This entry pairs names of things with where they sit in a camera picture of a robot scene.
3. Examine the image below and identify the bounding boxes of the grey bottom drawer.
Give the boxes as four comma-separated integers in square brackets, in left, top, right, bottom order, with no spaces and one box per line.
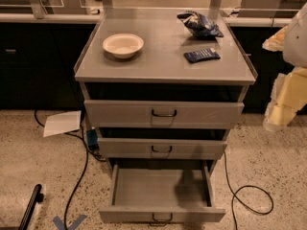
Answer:
[99,159,225,224]

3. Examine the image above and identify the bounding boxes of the grey drawer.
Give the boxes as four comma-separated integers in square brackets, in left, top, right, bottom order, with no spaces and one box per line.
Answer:
[84,100,244,129]
[98,138,226,160]
[99,159,225,224]

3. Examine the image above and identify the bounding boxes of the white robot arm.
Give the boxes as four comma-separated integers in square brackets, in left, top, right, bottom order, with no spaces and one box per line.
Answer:
[262,4,307,132]

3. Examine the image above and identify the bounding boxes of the grey drawer cabinet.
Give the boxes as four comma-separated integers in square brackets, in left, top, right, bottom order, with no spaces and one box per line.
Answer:
[75,8,256,173]

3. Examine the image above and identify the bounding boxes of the grey middle drawer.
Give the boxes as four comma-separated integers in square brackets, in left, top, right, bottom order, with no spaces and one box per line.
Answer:
[98,138,226,160]

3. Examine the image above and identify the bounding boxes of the grey top drawer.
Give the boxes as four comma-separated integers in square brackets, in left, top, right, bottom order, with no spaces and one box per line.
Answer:
[84,100,244,129]

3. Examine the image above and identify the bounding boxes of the small blue snack packet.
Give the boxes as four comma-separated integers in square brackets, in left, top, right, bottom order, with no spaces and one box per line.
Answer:
[183,48,221,63]

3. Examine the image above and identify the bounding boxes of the blue chip bag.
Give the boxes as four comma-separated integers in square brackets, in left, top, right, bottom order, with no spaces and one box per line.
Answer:
[177,11,224,38]

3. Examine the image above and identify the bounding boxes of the white bowl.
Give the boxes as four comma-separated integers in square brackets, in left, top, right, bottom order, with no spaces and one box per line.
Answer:
[103,34,144,59]

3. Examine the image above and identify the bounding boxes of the blue power box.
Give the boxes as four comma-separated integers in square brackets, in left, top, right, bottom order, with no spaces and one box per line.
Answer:
[86,129,98,150]

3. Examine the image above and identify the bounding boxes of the white paper sheet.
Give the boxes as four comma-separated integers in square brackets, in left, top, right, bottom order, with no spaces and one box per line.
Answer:
[43,111,81,137]

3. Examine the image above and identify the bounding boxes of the dark counter cabinets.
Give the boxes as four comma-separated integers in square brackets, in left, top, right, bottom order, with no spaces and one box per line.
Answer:
[0,22,293,113]

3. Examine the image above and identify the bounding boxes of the blue tape cross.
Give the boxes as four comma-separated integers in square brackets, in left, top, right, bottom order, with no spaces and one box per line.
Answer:
[52,214,88,230]

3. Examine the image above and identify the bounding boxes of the black bar on floor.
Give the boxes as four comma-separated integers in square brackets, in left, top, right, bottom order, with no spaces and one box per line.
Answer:
[18,184,44,230]

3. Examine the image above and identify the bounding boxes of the black floor cable right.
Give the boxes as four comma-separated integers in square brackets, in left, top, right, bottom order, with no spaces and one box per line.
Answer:
[223,151,275,230]

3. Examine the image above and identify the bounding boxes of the black floor cable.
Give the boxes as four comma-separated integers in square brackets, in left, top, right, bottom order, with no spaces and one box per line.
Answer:
[223,151,275,230]
[34,109,106,230]

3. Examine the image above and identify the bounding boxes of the black floor cable left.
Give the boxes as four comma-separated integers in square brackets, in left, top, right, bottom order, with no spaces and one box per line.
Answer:
[34,109,106,230]

